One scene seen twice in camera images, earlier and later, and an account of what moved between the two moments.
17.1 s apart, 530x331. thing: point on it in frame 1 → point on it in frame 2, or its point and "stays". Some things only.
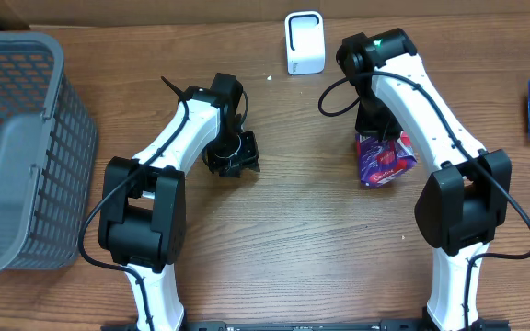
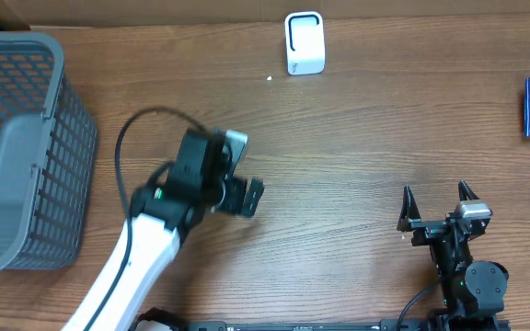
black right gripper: x=366 y=126 → x=426 y=229
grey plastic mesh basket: x=34 y=147 stays
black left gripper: x=250 y=159 → x=236 y=190
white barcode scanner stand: x=305 y=40 stays
